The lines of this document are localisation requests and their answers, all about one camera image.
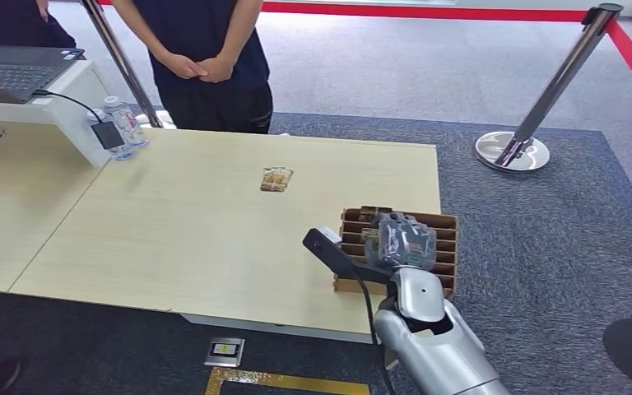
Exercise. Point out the person's right hand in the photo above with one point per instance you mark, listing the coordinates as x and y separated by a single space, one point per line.
182 66

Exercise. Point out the person's left hand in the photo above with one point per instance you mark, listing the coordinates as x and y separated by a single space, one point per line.
217 70

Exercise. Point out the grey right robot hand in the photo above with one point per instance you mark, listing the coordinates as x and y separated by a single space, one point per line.
403 242

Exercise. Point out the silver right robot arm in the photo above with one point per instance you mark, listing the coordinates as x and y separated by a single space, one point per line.
436 349

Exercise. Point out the person's right forearm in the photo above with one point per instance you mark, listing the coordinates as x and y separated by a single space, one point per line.
144 30

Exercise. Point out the person's left forearm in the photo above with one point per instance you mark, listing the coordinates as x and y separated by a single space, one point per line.
242 27

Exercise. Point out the standing person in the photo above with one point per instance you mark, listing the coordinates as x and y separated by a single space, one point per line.
201 32

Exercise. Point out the cardboard card holder box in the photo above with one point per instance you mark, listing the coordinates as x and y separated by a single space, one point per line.
348 226

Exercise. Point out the patterned brown card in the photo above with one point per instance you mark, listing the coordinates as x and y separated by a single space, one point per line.
276 179

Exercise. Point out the person beside laptop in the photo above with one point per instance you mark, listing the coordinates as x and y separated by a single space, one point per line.
10 24

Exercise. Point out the clear plastic water bottle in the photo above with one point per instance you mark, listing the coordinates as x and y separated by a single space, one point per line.
130 122
122 154

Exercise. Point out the black power adapter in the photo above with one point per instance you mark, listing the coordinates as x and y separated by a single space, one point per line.
108 135

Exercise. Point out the white desk riser shelf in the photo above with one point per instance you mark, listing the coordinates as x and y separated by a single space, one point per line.
70 117

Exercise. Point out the dark grey laptop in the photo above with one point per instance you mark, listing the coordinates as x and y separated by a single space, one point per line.
16 71

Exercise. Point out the light wooden desk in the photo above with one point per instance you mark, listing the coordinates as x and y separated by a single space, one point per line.
16 207
212 245

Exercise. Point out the yellow floor tape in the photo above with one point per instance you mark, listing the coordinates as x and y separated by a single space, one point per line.
294 381

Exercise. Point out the silver floor socket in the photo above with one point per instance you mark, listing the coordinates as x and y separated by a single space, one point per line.
224 352

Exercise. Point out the chrome stanchion post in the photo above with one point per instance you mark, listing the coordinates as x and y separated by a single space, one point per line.
556 76
119 60

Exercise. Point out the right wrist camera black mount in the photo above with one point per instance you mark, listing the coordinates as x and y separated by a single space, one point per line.
327 248

